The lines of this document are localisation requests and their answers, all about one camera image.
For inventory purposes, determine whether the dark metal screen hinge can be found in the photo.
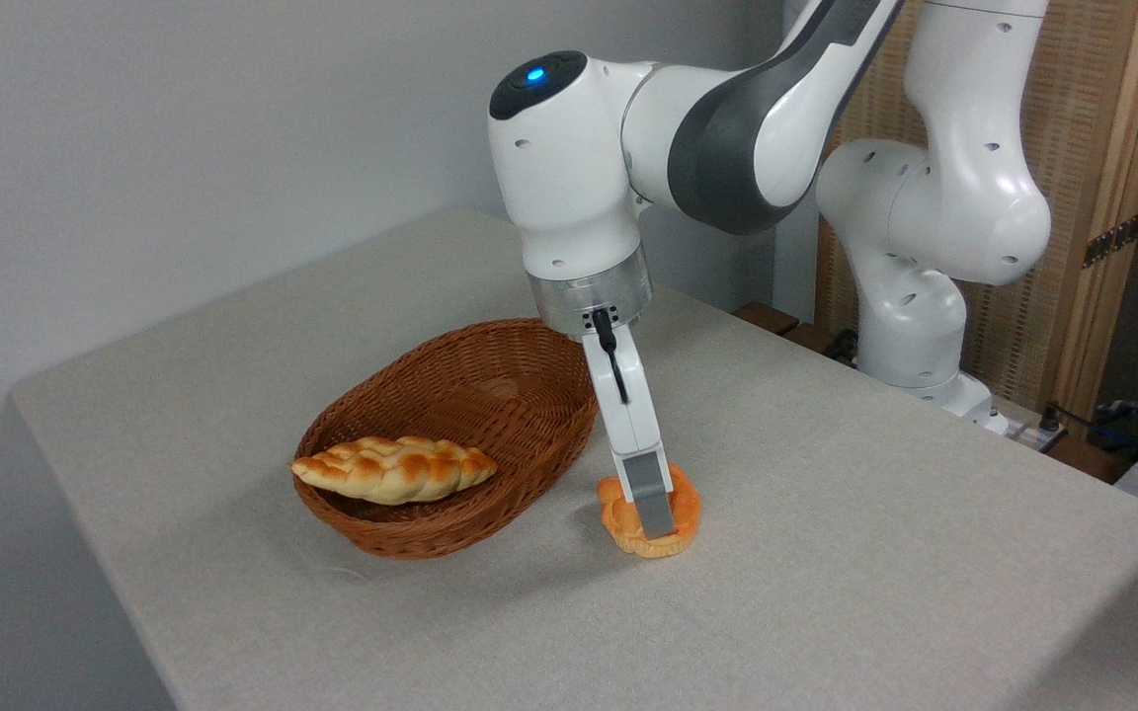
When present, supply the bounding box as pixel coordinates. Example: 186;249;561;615
1083;212;1138;270

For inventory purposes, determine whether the brown wooden block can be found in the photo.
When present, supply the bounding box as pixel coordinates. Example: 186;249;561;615
734;302;801;338

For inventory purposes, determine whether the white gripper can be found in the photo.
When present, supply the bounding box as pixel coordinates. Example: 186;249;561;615
581;324;680;542

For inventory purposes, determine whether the brown wicker basket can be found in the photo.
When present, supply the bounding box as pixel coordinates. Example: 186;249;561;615
292;318;601;561

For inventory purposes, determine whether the grey tablecloth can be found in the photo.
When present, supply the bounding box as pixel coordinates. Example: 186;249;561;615
9;207;1138;711

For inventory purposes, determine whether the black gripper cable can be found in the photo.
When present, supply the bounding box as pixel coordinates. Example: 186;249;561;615
589;307;631;406

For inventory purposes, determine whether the round knotted bread bun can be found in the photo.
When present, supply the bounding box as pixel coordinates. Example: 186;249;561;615
597;464;703;560

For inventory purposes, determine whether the long braided bread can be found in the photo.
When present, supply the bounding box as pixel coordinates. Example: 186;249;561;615
289;435;499;507

